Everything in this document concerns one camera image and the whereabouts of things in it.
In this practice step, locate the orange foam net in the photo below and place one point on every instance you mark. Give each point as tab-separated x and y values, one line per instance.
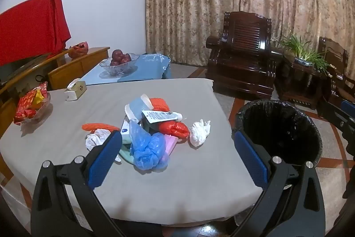
159	104
99	127

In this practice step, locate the red plastic bag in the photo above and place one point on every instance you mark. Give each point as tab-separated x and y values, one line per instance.
173	128

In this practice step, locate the white tube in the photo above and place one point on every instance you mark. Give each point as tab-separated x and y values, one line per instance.
163	115

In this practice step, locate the red apple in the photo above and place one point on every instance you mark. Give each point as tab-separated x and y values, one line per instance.
114	62
118	54
127	58

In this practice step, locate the pink packet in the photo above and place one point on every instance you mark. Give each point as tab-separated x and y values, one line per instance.
169	142

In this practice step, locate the red snack packets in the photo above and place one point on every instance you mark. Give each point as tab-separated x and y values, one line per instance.
26	103

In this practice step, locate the potted green plant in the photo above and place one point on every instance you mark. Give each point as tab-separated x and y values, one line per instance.
299	48

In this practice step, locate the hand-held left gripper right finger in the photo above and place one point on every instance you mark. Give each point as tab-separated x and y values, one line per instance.
251	159

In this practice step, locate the white crumpled tissue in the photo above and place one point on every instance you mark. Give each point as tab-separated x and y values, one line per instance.
198	133
95	138

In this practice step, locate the dark wooden side table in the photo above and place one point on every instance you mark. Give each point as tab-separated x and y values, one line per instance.
294	87

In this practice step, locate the glass fruit bowl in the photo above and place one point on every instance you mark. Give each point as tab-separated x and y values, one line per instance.
119	69

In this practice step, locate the tissue box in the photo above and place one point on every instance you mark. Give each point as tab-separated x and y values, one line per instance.
76	89

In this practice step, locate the blue plastic bag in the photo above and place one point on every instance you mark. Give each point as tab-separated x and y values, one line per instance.
147	151

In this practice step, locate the black trash bin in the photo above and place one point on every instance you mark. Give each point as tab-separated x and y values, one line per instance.
277	126

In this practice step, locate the red cloth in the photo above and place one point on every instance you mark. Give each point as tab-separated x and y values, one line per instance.
30	26

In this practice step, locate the green rubber glove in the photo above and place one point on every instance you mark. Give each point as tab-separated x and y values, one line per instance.
124	153

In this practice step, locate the blue tablecloth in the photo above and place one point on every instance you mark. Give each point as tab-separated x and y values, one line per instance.
149	70

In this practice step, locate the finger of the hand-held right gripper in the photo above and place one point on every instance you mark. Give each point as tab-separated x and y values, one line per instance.
348	112

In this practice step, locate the glass snack bowl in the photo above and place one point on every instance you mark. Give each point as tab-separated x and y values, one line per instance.
41	112

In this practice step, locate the patterned beige curtain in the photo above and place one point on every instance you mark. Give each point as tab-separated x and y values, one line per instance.
194	3

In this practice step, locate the dark wooden armchair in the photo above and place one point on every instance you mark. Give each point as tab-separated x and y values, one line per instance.
337	70
244	64

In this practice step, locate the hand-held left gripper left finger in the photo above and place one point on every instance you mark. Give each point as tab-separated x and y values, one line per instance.
104	159

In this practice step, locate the white and blue box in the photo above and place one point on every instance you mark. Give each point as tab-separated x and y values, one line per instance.
125	131

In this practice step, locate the red net bag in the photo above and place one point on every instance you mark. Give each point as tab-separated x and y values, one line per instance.
78	50

